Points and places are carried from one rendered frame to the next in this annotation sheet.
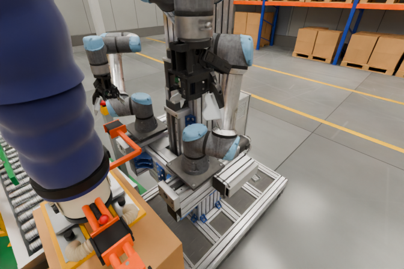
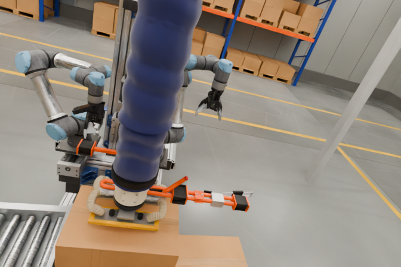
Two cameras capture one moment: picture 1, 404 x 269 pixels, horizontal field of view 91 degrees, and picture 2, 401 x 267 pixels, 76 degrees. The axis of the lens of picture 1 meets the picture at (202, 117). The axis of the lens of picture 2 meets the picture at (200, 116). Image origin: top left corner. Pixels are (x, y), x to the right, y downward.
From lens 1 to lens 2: 1.23 m
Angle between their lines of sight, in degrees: 50
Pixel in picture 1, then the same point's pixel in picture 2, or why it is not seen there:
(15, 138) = (151, 151)
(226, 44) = not seen: hidden behind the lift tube
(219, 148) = (178, 135)
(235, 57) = (185, 81)
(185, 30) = (222, 87)
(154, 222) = not seen: hidden behind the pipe
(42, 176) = (151, 171)
